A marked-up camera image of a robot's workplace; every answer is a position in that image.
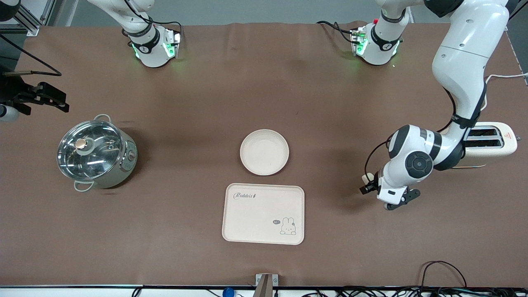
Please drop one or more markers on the grey metal camera bracket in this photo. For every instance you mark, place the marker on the grey metal camera bracket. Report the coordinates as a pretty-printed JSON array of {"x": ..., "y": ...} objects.
[{"x": 266, "y": 284}]

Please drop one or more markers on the blue round knob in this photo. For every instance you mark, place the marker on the blue round knob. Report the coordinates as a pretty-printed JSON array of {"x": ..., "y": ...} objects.
[{"x": 228, "y": 293}]

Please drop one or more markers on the round cream plate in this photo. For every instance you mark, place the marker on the round cream plate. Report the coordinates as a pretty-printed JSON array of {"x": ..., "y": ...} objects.
[{"x": 264, "y": 152}]

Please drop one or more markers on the glass pot lid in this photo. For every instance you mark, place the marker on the glass pot lid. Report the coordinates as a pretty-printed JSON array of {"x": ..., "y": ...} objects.
[{"x": 88, "y": 150}]

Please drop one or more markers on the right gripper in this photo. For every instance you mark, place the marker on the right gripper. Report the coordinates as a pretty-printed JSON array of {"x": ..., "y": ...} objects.
[{"x": 14, "y": 91}]

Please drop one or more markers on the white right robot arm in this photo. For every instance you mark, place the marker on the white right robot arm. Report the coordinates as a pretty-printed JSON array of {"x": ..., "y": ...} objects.
[{"x": 149, "y": 49}]

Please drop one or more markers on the small pale bun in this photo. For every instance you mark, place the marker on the small pale bun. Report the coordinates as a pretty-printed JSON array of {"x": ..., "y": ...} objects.
[{"x": 367, "y": 178}]

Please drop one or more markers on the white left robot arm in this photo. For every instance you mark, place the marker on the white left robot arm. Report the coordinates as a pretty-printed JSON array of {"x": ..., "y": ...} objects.
[{"x": 462, "y": 62}]

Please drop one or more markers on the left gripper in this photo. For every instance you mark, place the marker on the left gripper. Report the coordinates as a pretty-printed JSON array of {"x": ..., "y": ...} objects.
[{"x": 370, "y": 186}]

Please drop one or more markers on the cream two-slot toaster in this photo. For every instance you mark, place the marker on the cream two-slot toaster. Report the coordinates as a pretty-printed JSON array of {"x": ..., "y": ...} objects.
[{"x": 505, "y": 144}]

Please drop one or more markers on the pale green electric pot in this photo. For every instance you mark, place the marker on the pale green electric pot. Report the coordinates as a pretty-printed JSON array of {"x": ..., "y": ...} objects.
[{"x": 123, "y": 169}]

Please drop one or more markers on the cream rabbit print tray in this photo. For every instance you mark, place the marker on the cream rabbit print tray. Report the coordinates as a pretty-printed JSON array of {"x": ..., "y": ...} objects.
[{"x": 255, "y": 214}]

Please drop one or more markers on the brown table mat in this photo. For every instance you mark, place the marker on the brown table mat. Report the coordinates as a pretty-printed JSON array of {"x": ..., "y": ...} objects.
[{"x": 264, "y": 90}]

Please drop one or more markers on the aluminium frame profile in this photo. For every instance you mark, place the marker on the aluminium frame profile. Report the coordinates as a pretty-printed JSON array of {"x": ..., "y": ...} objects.
[{"x": 29, "y": 24}]

